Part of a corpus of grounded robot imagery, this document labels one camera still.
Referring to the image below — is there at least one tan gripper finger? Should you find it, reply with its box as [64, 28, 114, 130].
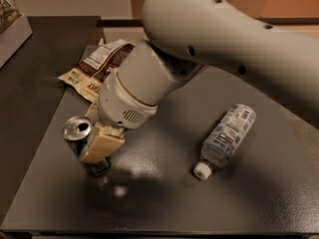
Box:
[86, 103, 100, 123]
[80, 122, 125, 164]

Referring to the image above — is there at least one redbull can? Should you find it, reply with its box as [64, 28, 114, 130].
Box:
[62, 116, 111, 177]

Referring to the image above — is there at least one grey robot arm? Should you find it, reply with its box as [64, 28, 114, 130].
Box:
[80, 0, 319, 163]

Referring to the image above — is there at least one brown chip bag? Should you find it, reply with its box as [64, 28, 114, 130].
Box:
[59, 39, 135, 103]

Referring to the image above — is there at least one dark side table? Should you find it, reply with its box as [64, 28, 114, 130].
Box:
[0, 16, 100, 223]

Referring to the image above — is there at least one clear plastic water bottle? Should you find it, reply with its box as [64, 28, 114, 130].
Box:
[193, 104, 256, 180]

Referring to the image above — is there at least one white box with snacks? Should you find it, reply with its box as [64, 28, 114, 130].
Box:
[0, 0, 33, 68]

